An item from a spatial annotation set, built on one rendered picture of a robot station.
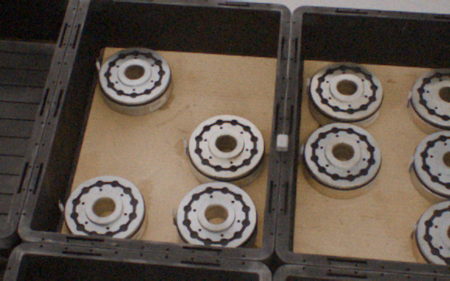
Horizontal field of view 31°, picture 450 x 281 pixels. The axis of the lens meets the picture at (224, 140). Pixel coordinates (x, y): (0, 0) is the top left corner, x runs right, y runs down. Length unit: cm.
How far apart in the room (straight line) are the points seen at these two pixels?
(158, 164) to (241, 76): 19
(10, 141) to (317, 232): 45
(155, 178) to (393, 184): 32
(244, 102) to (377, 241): 28
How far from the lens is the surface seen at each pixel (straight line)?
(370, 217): 108
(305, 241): 105
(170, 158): 112
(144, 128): 115
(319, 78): 116
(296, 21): 114
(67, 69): 110
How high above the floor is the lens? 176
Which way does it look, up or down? 56 degrees down
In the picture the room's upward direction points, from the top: 2 degrees counter-clockwise
